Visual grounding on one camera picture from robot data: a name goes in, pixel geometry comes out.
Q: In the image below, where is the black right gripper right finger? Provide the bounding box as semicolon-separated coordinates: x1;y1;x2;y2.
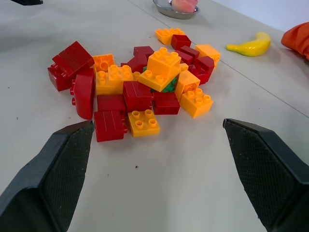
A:
222;118;309;232

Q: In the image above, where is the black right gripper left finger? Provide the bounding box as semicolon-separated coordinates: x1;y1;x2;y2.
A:
0;120;95;232

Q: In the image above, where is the red ribbed building block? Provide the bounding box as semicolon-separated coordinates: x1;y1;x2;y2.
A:
123;80;154;113
52;41;96;78
94;110;127;143

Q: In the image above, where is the orange four-stud building block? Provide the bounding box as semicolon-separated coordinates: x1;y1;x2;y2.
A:
179;87;214;119
146;47;182;78
127;109;161;138

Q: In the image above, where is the orange long studded block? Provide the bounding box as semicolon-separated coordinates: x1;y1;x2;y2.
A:
95;64;134;96
154;27;186;45

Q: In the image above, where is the yellow toy banana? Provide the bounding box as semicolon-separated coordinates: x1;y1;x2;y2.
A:
226;31;272;58

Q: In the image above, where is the orange cloth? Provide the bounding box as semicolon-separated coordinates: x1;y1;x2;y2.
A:
281;21;309;60

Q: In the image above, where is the black flat object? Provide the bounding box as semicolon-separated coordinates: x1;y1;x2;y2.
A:
11;0;44;6

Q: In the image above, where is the silver metal bowl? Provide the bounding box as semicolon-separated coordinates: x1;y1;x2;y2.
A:
153;0;201;20

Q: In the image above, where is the pink peach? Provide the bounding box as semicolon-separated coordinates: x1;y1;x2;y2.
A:
170;0;198;13

